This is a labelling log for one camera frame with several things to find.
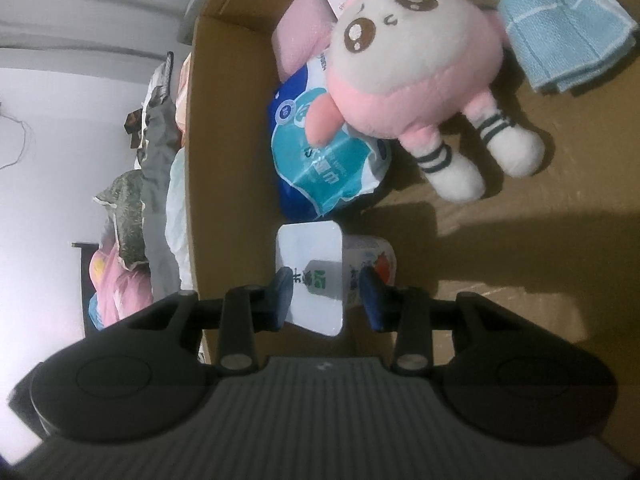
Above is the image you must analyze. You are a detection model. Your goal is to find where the white yogurt cup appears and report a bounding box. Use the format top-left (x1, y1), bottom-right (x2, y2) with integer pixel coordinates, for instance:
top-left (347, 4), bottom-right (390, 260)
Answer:
top-left (276, 221), bottom-right (397, 337)

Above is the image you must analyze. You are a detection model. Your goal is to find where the blue tissue pack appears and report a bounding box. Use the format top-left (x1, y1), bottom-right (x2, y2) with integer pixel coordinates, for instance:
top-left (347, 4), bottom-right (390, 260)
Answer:
top-left (268, 53), bottom-right (392, 222)

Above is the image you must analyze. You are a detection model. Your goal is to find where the pink plush doll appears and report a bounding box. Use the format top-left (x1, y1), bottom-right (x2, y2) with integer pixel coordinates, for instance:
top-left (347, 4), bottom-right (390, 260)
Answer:
top-left (305, 0), bottom-right (544, 203)

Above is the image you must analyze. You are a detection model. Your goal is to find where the pink sponge cloth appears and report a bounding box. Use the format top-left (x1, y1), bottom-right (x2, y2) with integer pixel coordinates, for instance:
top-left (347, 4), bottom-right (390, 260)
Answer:
top-left (271, 0), bottom-right (336, 82)

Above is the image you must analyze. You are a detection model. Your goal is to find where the blue checked towel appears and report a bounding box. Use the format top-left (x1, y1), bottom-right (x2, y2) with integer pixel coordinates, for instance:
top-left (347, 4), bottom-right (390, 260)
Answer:
top-left (495, 0), bottom-right (639, 92)

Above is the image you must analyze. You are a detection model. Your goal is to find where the green floral pillow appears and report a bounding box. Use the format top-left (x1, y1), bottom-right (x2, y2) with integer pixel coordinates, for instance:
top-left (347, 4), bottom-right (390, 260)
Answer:
top-left (93, 169), bottom-right (146, 271)

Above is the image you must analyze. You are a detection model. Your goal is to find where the cardboard box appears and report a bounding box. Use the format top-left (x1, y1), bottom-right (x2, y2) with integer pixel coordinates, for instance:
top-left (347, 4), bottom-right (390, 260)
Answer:
top-left (186, 0), bottom-right (639, 462)

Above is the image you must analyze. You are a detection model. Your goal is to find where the dark grey dog-print blanket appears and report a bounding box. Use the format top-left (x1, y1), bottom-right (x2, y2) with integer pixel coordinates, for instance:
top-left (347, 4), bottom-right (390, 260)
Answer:
top-left (138, 60), bottom-right (180, 301)

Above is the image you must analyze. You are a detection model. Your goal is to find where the grey curtain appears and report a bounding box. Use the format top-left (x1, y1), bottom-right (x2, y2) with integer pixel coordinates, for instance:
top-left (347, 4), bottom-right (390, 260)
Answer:
top-left (1, 0), bottom-right (202, 58)

